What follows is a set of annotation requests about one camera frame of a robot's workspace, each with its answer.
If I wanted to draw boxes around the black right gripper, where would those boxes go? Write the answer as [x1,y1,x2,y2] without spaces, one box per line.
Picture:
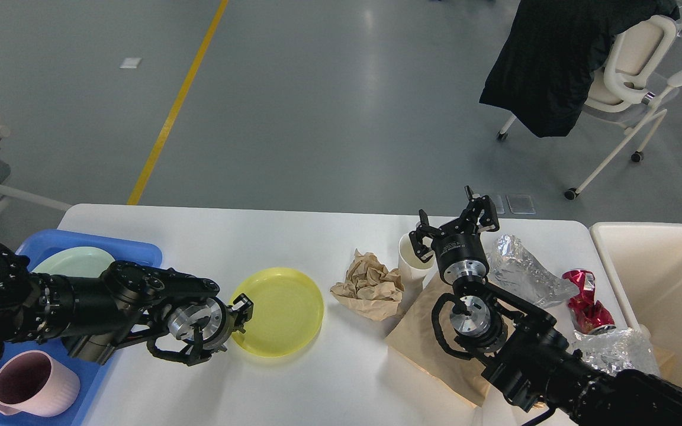
[408,186,500,283]

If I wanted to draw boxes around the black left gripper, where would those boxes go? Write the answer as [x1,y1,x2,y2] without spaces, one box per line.
[193,293,254,356]

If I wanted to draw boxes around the white paper cup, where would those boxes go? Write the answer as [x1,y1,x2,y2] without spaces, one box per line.
[398,233,435,292]

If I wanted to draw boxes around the yellow plastic plate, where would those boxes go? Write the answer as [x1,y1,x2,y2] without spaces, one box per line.
[233,267,325,358]

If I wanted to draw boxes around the cream plastic bin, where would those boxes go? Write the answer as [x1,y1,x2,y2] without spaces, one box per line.
[590,222,682,386]

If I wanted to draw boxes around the pink ribbed mug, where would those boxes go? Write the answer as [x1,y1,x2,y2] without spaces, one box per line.
[0,350,81,418]

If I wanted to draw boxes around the blue plastic tray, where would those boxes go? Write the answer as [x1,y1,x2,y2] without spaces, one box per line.
[0,230,163,425]

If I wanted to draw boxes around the white office chair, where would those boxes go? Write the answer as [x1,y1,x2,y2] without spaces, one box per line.
[497,15,682,200]

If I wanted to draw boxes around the black jacket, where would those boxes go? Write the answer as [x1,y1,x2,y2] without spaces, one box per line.
[480,1,680,138]

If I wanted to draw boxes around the flat brown paper bag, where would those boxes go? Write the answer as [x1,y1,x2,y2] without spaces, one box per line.
[385,273,676,408]

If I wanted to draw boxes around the crumpled brown paper ball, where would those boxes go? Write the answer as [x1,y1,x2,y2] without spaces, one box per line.
[330,249,405,321]

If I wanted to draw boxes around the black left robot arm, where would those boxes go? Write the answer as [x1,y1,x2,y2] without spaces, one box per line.
[0,244,254,366]

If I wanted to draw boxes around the crumpled clear plastic wrap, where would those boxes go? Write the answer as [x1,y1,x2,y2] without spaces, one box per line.
[487,234,580,308]

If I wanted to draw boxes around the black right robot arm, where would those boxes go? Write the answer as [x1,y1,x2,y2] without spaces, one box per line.
[408,188,682,425]

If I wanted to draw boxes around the crushed red can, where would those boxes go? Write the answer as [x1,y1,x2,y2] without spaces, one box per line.
[561,269,616,335]

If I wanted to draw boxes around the pale green plate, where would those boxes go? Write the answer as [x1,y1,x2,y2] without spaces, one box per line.
[32,246,115,278]

